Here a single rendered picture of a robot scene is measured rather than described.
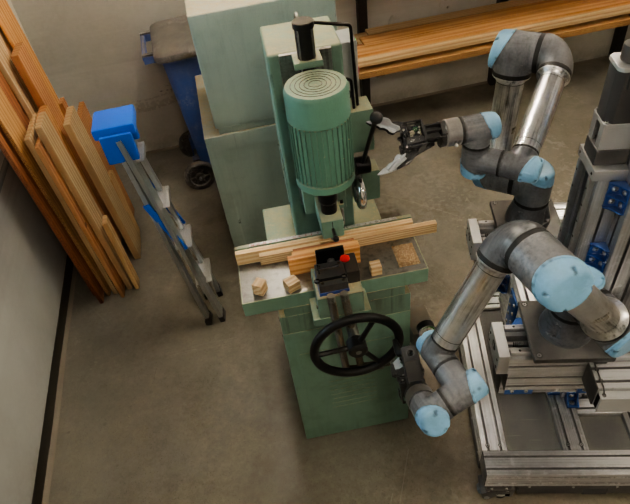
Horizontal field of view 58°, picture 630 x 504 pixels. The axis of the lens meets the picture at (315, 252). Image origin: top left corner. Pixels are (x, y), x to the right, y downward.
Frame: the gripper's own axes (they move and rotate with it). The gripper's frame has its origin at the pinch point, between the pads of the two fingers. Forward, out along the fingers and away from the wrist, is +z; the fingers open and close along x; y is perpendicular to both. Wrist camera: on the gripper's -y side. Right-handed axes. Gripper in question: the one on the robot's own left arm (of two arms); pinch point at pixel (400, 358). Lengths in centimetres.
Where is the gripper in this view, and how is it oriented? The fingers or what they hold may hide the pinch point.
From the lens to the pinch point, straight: 174.7
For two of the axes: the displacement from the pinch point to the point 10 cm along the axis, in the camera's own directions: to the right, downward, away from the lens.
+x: 9.8, -1.9, 0.5
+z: -0.9, -2.2, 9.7
